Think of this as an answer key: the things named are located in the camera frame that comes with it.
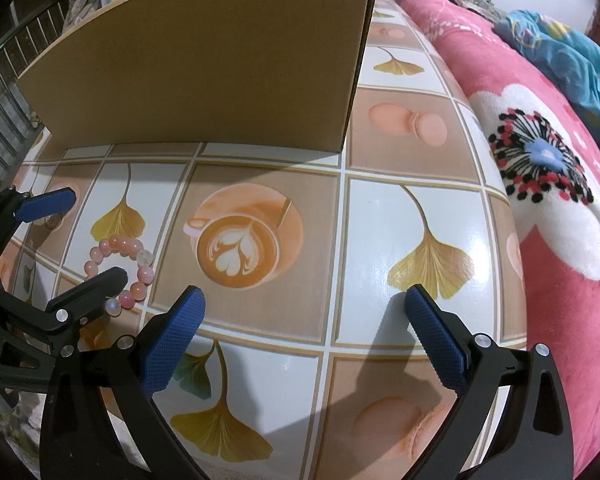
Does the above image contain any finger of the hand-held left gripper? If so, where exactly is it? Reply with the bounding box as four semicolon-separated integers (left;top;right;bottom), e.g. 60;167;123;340
0;186;77;281
0;266;129;356

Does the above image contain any pink bead bracelet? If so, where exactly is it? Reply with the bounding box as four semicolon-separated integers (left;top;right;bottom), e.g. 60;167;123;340
83;236;156;317

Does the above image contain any pink floral fleece blanket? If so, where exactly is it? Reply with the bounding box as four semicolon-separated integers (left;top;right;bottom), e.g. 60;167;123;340
382;0;600;480

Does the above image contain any teal blanket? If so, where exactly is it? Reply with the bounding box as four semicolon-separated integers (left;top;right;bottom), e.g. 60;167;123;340
495;9;600;156

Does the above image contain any metal railing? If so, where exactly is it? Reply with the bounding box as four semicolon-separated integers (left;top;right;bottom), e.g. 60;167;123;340
0;0;106;201

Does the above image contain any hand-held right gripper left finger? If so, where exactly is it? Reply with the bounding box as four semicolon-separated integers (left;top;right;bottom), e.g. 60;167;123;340
39;285;207;480

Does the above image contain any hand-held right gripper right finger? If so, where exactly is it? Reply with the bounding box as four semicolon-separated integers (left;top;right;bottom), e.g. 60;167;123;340
404;284;576;480

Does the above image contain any brown cardboard box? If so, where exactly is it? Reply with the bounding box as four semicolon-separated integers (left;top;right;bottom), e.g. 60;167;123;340
16;0;382;155

